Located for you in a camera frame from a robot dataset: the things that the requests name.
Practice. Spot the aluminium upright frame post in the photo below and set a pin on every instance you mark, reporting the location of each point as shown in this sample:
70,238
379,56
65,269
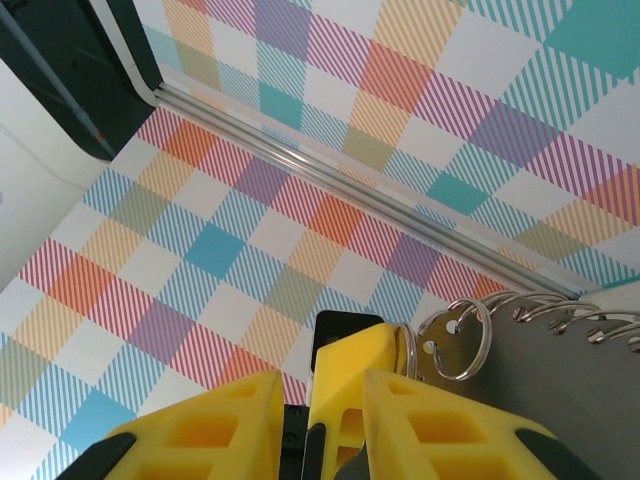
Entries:
375,197

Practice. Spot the black panel white frame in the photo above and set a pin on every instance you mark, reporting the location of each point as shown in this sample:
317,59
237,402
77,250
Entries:
75,65

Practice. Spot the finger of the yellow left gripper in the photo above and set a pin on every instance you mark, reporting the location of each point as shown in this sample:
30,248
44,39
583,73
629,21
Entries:
345,370

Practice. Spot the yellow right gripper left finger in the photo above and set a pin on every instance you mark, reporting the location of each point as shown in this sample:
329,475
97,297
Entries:
210,430

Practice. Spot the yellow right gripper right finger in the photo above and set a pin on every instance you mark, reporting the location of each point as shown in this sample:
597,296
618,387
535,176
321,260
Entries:
450,440

